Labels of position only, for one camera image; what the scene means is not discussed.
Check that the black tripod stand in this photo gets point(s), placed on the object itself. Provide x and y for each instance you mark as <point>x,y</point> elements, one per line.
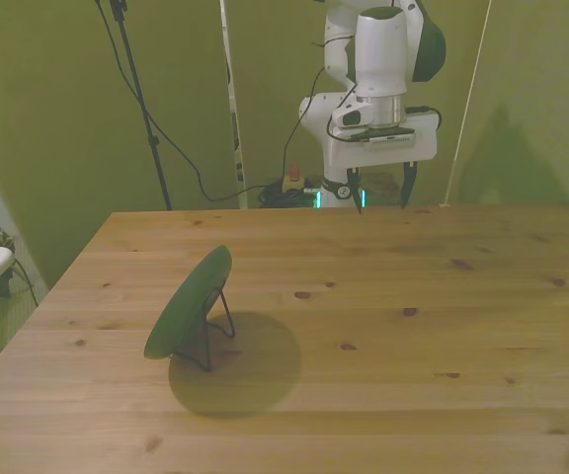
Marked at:
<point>138,94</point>

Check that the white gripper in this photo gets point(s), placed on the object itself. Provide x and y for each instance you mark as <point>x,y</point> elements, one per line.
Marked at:
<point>388,154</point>

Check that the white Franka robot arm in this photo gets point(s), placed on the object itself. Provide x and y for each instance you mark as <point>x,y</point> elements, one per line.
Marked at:
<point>381,49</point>

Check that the yellow emergency stop button box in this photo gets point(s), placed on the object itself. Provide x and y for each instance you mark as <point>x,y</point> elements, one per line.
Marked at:
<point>293,179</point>

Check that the green round plate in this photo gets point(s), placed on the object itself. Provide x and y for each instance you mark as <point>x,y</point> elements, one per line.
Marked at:
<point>186,306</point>

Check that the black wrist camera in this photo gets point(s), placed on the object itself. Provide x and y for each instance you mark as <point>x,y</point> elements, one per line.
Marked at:
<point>385,134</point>

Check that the white vertical panel strip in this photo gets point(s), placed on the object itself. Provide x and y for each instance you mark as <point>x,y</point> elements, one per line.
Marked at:
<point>235,123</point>

